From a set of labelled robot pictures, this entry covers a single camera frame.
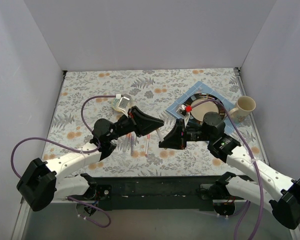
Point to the patterned glass bowl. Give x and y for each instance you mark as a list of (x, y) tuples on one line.
[(122, 104)]

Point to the purple pen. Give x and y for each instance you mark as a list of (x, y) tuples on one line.
[(132, 143)]

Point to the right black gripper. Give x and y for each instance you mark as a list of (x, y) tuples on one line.
[(181, 135)]

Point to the pink white pen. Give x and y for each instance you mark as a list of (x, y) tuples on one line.
[(147, 145)]

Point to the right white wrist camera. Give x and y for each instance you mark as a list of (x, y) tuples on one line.
[(184, 111)]

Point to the cream ceramic mug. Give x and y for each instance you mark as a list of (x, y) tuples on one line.
[(242, 109)]

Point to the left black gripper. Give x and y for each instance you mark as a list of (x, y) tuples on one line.
[(134, 121)]

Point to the blue checked cloth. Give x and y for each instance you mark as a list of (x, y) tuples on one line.
[(199, 91)]

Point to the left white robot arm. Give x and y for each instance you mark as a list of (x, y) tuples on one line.
[(44, 181)]

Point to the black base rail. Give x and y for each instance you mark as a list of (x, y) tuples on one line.
[(159, 193)]

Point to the yellow white pen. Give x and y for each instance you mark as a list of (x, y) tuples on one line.
[(159, 135)]

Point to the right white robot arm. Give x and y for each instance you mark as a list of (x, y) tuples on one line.
[(272, 190)]

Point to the grey highlighter pen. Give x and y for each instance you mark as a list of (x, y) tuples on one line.
[(126, 142)]

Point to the dark striped plate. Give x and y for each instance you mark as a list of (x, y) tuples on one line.
[(197, 113)]

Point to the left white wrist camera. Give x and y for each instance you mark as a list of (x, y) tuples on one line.
[(118, 96)]

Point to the floral table mat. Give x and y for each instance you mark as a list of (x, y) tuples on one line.
[(86, 97)]

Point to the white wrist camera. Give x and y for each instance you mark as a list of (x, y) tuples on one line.
[(184, 111), (118, 96)]

